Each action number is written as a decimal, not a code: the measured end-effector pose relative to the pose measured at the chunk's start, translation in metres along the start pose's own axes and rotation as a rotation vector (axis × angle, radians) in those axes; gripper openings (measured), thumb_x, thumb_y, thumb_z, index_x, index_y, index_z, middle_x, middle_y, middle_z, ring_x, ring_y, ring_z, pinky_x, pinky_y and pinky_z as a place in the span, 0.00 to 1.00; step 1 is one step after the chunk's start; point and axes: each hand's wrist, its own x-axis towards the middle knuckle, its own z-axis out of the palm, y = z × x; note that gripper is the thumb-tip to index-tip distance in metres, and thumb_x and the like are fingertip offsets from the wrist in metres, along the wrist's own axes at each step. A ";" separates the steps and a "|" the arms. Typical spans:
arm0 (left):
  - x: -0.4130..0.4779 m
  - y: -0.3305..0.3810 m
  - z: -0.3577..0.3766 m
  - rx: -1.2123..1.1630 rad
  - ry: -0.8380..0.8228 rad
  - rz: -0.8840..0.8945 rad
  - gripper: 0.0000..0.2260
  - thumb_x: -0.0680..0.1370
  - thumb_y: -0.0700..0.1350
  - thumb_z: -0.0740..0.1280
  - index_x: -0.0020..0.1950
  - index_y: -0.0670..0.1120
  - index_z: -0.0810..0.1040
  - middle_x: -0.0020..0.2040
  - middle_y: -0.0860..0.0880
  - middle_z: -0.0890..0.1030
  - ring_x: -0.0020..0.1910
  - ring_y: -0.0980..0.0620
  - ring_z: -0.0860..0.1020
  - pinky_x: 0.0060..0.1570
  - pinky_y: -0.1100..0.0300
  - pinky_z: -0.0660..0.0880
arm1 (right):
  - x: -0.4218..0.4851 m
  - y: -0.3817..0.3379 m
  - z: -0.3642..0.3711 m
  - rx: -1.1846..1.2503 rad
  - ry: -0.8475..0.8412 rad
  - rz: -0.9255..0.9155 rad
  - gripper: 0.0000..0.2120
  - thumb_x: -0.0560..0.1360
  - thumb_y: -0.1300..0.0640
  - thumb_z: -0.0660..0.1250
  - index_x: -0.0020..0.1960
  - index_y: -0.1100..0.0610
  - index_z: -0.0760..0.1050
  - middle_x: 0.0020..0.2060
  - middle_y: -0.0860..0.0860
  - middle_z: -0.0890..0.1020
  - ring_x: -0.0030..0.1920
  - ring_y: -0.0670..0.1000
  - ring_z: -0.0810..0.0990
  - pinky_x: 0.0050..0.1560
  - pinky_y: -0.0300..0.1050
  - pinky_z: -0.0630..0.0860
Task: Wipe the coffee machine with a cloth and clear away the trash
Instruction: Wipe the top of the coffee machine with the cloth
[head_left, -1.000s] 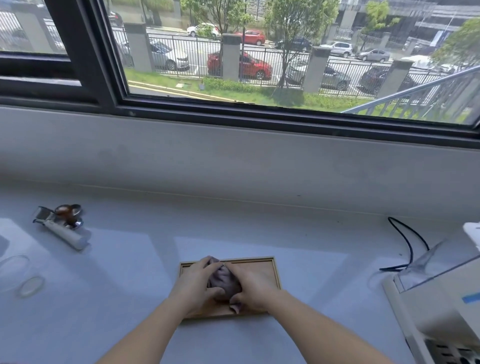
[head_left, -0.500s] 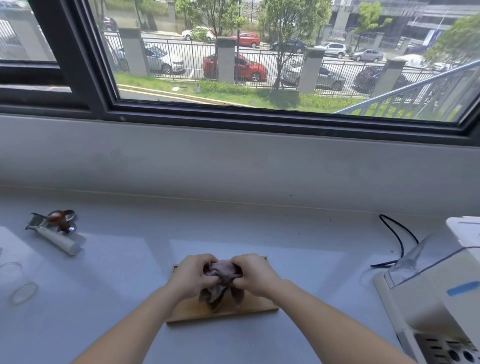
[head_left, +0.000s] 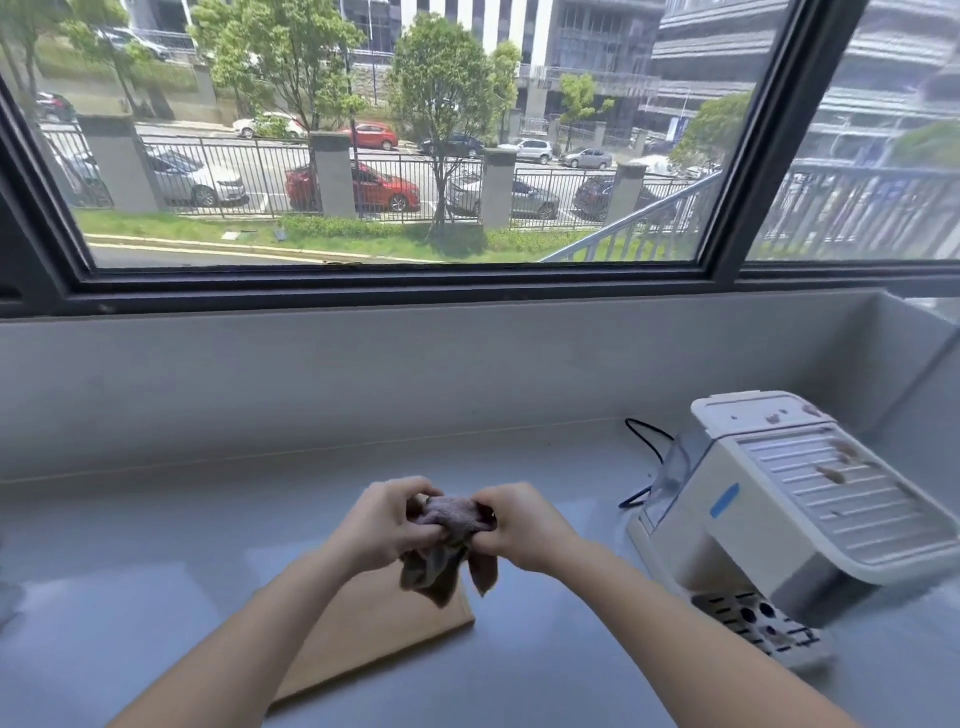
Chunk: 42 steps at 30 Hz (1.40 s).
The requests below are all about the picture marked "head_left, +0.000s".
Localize grey office building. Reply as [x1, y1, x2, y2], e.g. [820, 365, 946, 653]
[641, 0, 960, 162]

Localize white coffee machine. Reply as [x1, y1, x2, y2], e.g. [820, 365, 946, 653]
[626, 390, 960, 674]

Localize row of parked cars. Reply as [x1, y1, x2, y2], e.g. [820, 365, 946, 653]
[33, 90, 665, 224]

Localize person's left hand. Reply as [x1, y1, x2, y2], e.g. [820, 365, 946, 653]
[330, 476, 446, 594]

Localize grey concrete fence pillar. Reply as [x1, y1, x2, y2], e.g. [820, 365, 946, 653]
[309, 132, 360, 220]
[481, 147, 517, 230]
[77, 114, 165, 214]
[604, 162, 648, 225]

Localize wooden cutting board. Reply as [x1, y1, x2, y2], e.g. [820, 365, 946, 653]
[270, 558, 477, 706]

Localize person's right forearm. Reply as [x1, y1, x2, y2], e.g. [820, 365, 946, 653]
[558, 534, 864, 728]

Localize black power cable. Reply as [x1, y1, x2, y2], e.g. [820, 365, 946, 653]
[618, 417, 678, 511]

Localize dark window frame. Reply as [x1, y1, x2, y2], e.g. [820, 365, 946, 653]
[0, 0, 960, 320]

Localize person's left forearm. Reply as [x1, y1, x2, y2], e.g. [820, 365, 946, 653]
[108, 528, 376, 728]

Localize white metal railing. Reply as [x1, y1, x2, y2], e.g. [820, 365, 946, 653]
[538, 159, 960, 264]

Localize person's right hand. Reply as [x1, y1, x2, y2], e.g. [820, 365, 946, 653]
[468, 482, 584, 579]

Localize green street tree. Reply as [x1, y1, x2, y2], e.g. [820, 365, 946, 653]
[669, 90, 753, 171]
[386, 13, 522, 224]
[187, 0, 370, 136]
[558, 72, 618, 153]
[0, 0, 155, 115]

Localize white striped office building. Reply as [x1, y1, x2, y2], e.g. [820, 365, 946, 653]
[330, 0, 669, 76]

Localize brown-grey cleaning cloth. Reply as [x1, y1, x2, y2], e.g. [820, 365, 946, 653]
[399, 495, 501, 609]

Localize black metal fence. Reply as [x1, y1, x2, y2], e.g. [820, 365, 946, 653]
[37, 123, 725, 226]

